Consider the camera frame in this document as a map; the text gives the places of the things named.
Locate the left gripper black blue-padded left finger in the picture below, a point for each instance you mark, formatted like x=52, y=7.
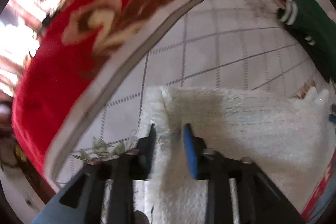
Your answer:
x=81, y=200

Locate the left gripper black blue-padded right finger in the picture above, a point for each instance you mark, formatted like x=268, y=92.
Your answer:
x=240, y=184

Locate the red floral blanket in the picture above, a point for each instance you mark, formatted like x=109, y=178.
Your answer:
x=74, y=47

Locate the dark green striped-cuff garment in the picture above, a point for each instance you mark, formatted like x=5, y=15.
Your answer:
x=307, y=22

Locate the white quilted floral bedspread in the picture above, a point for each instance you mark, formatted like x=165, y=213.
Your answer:
x=216, y=44

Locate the white fluffy knit cardigan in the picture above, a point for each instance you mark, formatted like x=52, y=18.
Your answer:
x=289, y=138

